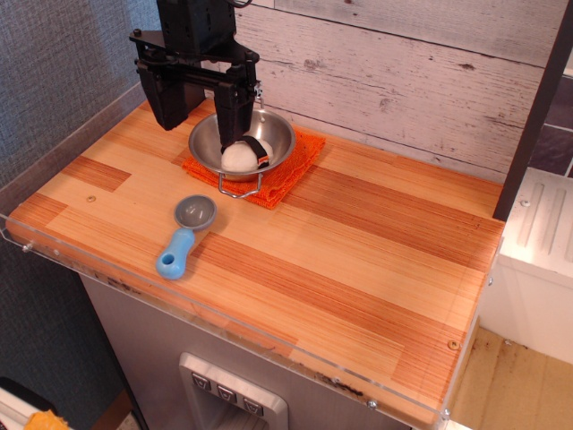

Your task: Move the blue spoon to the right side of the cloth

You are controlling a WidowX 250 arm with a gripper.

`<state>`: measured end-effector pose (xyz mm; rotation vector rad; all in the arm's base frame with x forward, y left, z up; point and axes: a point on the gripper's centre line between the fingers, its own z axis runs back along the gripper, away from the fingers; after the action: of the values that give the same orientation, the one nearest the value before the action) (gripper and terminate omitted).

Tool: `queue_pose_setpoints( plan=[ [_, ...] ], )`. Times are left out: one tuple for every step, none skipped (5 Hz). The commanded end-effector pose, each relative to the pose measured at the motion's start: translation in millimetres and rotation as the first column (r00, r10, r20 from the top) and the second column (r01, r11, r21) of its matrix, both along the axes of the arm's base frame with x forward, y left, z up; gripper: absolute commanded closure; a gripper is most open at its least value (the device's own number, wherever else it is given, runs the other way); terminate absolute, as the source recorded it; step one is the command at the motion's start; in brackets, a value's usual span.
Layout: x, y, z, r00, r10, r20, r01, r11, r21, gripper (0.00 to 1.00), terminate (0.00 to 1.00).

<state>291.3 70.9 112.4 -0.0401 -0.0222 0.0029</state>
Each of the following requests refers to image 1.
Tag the dark vertical post right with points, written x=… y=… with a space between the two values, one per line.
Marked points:
x=547 y=88

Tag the white plastic toy sink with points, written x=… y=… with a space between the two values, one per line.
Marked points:
x=528 y=295

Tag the steel bowl with wire handles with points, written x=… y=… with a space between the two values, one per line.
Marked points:
x=204 y=144

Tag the dark vertical post left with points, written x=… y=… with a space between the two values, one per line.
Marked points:
x=193 y=97

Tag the ice dispenser button panel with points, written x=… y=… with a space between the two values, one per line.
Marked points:
x=228 y=394

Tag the blue handled grey spoon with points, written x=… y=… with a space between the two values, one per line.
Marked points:
x=193 y=213

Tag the orange rag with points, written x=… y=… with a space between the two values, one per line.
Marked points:
x=275 y=184

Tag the dark vertical post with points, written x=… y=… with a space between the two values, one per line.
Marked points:
x=193 y=97
x=547 y=88

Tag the yellow black object corner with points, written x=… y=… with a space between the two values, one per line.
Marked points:
x=45 y=420

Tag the white toy sushi ball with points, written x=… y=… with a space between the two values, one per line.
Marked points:
x=247 y=155

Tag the silver toy fridge cabinet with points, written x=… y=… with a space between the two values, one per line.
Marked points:
x=149 y=344

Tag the clear acrylic guard rail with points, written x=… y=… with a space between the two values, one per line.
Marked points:
x=365 y=277

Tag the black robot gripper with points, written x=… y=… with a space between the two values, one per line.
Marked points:
x=196 y=45

